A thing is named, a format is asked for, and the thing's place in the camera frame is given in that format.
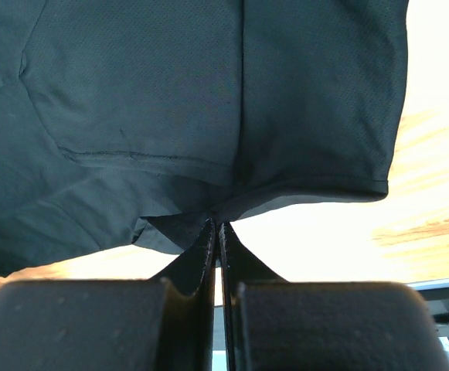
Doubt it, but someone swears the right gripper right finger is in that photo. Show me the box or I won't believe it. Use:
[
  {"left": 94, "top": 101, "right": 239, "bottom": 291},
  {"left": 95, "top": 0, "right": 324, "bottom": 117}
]
[{"left": 219, "top": 223, "right": 449, "bottom": 370}]

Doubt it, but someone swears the black t shirt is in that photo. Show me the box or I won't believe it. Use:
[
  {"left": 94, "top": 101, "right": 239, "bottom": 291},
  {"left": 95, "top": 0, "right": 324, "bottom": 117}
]
[{"left": 0, "top": 1, "right": 408, "bottom": 277}]

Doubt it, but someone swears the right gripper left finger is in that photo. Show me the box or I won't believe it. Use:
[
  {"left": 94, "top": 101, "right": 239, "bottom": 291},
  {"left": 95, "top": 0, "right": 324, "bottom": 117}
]
[{"left": 0, "top": 221, "right": 216, "bottom": 370}]

